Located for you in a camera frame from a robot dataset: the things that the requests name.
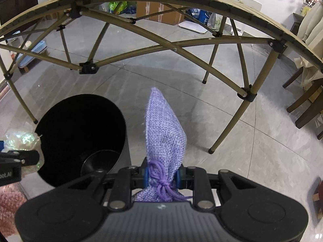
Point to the yellow vase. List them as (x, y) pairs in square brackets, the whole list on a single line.
[(305, 10)]

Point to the tan folding table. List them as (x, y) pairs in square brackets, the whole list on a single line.
[(88, 68)]

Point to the wooden stool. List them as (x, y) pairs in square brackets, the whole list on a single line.
[(318, 194)]

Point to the large taped cardboard box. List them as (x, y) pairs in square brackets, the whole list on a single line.
[(149, 10)]

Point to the black trash bin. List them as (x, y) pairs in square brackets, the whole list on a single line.
[(75, 121)]

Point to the iridescent plastic wrapper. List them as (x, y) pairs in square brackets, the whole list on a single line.
[(22, 138)]

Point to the white floor scale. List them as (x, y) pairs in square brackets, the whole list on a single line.
[(194, 27)]

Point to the green plastic bag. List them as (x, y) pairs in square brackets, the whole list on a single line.
[(116, 6)]

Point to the white pet food bag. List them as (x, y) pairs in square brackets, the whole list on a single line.
[(215, 20)]

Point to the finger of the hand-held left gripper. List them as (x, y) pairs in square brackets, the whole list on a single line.
[(25, 157)]

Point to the cream garment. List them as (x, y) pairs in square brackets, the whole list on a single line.
[(310, 22)]

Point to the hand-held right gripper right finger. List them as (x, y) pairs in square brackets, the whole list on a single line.
[(178, 179)]

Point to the white wall heater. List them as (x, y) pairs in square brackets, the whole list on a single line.
[(247, 0)]

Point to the dark wooden chair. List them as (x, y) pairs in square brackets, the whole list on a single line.
[(302, 98)]

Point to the pink fluffy cloth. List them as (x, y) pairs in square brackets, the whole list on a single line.
[(10, 204)]

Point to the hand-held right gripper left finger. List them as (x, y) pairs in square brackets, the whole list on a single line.
[(145, 177)]

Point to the blue pet food bag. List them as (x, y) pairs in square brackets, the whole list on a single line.
[(199, 16)]

